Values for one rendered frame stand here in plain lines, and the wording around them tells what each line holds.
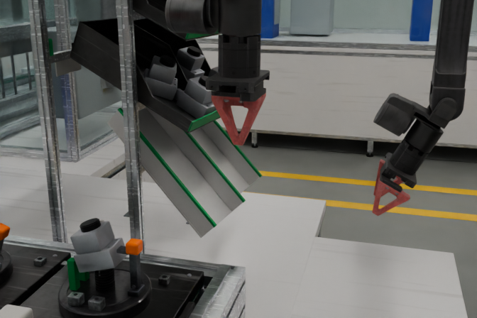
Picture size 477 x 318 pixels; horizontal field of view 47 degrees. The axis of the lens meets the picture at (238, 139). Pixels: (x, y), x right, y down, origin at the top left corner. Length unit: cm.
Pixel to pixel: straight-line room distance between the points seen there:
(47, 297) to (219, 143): 54
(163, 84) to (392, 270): 61
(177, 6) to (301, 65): 389
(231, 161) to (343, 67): 337
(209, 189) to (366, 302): 37
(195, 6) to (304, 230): 76
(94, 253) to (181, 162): 34
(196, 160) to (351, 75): 353
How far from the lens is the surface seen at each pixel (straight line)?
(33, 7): 105
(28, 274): 101
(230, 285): 94
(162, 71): 102
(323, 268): 120
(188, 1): 75
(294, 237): 132
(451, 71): 110
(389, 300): 113
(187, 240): 131
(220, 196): 113
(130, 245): 83
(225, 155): 127
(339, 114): 466
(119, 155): 193
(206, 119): 100
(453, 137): 471
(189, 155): 113
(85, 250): 86
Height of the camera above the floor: 145
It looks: 16 degrees down
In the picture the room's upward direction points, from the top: straight up
